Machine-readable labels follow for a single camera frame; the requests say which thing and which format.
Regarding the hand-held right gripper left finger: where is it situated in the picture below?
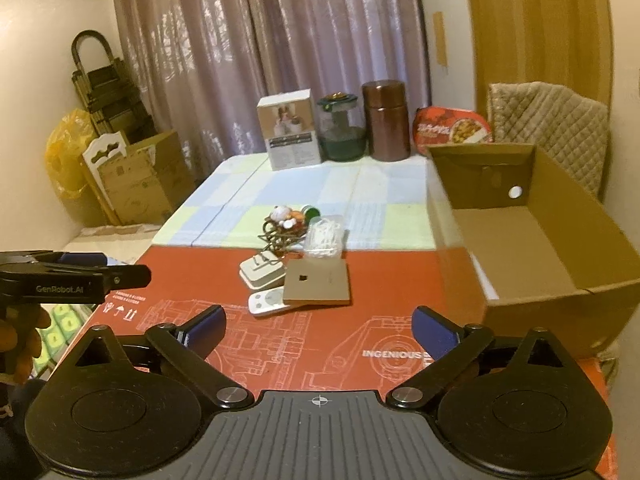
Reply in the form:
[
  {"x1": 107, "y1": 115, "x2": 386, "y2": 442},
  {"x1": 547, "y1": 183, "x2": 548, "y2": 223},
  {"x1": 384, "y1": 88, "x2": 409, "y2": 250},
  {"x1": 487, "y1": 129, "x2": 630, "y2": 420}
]
[{"x1": 65, "y1": 305, "x2": 253, "y2": 411}]

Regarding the white charger plug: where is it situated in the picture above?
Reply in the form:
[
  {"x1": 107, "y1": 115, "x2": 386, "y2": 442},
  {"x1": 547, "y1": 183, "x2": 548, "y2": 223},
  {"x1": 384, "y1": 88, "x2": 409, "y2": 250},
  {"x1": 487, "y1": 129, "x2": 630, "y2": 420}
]
[{"x1": 239, "y1": 254, "x2": 285, "y2": 290}]

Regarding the tan square box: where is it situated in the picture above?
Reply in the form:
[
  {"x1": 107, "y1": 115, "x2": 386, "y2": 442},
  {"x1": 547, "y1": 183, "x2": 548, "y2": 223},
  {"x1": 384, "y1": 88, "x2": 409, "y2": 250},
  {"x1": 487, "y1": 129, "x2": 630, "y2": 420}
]
[{"x1": 282, "y1": 258, "x2": 352, "y2": 306}]

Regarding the wooden door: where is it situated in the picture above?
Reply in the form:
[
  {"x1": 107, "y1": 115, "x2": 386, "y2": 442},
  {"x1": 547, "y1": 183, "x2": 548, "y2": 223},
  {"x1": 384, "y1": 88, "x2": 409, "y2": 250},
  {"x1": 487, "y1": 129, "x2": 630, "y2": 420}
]
[{"x1": 462, "y1": 0, "x2": 616, "y2": 111}]

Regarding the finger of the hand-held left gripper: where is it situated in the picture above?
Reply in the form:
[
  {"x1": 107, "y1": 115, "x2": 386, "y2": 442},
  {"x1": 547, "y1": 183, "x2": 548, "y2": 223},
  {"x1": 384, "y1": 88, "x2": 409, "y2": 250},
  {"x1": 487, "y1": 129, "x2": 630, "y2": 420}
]
[
  {"x1": 102, "y1": 264, "x2": 152, "y2": 293},
  {"x1": 0, "y1": 251, "x2": 109, "y2": 273}
]

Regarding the pastel checked mat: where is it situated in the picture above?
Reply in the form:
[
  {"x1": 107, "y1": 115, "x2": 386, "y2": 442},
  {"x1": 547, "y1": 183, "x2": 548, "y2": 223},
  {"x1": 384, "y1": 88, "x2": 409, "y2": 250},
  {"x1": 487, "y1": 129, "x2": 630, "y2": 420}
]
[{"x1": 152, "y1": 152, "x2": 451, "y2": 251}]

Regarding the white ornate board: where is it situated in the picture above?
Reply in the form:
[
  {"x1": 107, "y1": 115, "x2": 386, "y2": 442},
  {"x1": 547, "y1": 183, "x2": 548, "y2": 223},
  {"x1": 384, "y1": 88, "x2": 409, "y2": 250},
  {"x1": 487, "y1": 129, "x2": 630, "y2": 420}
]
[{"x1": 80, "y1": 130, "x2": 128, "y2": 226}]

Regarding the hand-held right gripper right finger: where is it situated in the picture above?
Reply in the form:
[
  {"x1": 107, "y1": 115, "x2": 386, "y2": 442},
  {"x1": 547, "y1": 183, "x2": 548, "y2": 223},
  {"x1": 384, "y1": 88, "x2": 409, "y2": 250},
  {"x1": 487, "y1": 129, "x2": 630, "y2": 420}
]
[{"x1": 385, "y1": 305, "x2": 581, "y2": 411}]

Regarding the green glass jar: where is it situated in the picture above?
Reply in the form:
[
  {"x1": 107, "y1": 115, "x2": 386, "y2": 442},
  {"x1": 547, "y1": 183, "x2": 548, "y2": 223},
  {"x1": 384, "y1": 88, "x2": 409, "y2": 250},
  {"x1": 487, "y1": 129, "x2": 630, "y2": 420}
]
[{"x1": 316, "y1": 91, "x2": 367, "y2": 163}]

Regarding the red instant noodle bowl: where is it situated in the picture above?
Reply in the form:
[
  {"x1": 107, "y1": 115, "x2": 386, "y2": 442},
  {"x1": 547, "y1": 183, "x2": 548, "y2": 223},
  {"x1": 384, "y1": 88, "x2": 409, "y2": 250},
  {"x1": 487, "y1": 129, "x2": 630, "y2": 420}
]
[{"x1": 411, "y1": 106, "x2": 496, "y2": 155}]

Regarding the red printed mat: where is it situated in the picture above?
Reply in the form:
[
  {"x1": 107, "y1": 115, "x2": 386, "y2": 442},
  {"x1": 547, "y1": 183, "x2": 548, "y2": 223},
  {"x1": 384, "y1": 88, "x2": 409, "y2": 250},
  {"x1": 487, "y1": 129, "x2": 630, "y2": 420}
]
[{"x1": 65, "y1": 245, "x2": 613, "y2": 480}]

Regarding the beige quilted chair cover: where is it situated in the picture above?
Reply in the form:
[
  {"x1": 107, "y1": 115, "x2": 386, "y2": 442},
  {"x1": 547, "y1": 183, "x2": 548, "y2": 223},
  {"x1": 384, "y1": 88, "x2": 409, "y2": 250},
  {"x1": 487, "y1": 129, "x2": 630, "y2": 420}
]
[{"x1": 487, "y1": 81, "x2": 611, "y2": 201}]

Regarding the white product box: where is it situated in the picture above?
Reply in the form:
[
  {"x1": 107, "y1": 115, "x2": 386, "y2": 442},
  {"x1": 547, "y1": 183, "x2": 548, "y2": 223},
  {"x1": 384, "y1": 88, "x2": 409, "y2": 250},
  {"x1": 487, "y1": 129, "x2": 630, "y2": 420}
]
[{"x1": 256, "y1": 89, "x2": 322, "y2": 172}]

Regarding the flattened brown cardboard box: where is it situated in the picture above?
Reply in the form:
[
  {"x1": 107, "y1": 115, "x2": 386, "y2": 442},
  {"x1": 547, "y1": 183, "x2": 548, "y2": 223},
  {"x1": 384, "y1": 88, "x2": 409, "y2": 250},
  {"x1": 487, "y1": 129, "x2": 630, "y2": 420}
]
[{"x1": 97, "y1": 130, "x2": 196, "y2": 226}]

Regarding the white remote control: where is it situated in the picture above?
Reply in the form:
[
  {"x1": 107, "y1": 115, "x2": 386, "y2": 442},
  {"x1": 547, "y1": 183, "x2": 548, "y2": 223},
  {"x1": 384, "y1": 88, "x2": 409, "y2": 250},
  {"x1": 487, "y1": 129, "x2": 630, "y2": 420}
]
[{"x1": 248, "y1": 287, "x2": 306, "y2": 318}]

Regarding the brown tape strip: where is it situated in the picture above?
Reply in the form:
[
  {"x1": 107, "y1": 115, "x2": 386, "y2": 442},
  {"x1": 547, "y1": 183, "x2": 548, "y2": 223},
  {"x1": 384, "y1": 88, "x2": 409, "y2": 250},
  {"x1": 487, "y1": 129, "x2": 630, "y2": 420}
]
[{"x1": 431, "y1": 10, "x2": 447, "y2": 67}]

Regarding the folding hand cart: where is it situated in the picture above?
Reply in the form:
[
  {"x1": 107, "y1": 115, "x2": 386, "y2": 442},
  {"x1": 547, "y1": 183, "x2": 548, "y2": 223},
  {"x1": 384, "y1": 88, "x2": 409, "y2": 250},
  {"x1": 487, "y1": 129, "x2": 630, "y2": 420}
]
[{"x1": 70, "y1": 30, "x2": 156, "y2": 146}]

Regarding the brown metal canister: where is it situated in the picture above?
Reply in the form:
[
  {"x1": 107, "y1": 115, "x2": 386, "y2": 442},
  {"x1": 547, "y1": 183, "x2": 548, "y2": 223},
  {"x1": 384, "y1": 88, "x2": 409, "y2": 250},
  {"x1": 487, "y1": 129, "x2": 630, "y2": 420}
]
[{"x1": 361, "y1": 80, "x2": 412, "y2": 162}]

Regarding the person's left hand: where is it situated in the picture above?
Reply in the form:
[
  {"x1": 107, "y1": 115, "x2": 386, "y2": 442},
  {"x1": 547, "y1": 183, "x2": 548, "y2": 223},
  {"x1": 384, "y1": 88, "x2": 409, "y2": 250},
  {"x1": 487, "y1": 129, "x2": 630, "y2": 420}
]
[{"x1": 0, "y1": 304, "x2": 52, "y2": 386}]

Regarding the yellow plastic bag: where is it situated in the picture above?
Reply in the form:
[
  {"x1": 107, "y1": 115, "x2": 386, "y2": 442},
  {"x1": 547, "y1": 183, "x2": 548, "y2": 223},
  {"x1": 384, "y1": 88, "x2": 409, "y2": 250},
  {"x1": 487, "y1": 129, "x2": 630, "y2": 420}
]
[{"x1": 46, "y1": 108, "x2": 96, "y2": 200}]

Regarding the clear floss pick box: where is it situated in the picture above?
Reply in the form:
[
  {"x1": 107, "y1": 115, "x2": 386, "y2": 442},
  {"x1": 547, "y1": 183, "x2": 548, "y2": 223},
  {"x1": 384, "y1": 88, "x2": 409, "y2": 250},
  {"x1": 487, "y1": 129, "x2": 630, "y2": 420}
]
[{"x1": 302, "y1": 215, "x2": 347, "y2": 261}]

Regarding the mauve curtain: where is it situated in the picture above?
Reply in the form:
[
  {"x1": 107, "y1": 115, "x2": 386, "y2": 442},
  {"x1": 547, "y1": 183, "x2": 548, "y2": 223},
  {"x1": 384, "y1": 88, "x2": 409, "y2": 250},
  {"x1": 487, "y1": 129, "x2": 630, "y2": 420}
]
[{"x1": 110, "y1": 0, "x2": 431, "y2": 171}]

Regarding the stack of green packets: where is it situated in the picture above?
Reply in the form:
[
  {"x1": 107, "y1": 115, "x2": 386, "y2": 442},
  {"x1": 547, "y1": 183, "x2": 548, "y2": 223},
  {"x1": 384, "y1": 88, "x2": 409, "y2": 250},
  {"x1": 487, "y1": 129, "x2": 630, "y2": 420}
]
[{"x1": 32, "y1": 302, "x2": 93, "y2": 376}]

